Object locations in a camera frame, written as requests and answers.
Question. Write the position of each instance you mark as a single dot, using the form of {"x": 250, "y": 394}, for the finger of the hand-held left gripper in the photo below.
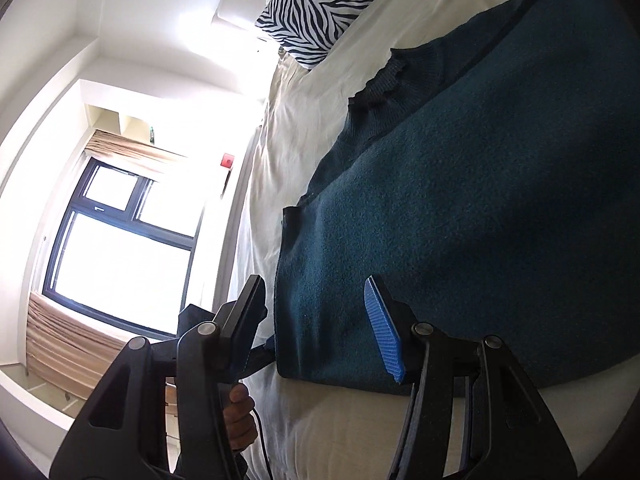
{"x": 260, "y": 358}

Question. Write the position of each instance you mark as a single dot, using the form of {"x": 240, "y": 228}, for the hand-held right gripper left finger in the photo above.
{"x": 245, "y": 320}

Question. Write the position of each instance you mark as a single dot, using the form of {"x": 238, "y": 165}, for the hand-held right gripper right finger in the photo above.
{"x": 382, "y": 330}

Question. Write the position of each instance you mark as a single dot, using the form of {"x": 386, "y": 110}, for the dark green sweater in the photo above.
{"x": 475, "y": 210}

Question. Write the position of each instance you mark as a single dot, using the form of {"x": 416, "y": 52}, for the person's left hand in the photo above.
{"x": 242, "y": 420}

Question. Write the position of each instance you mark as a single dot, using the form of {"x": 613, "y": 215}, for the black framed window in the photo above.
{"x": 120, "y": 270}

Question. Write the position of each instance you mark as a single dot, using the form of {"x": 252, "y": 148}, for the beige curtain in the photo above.
{"x": 135, "y": 147}
{"x": 90, "y": 345}

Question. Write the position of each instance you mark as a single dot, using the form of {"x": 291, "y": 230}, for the small red box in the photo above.
{"x": 227, "y": 160}

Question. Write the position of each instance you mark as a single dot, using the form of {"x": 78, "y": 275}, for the bed with beige sheet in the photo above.
{"x": 310, "y": 110}

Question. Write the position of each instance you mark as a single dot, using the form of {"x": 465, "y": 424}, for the zebra print pillow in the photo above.
{"x": 320, "y": 10}

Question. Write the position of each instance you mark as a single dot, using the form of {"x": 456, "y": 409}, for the wall niche shelf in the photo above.
{"x": 115, "y": 120}

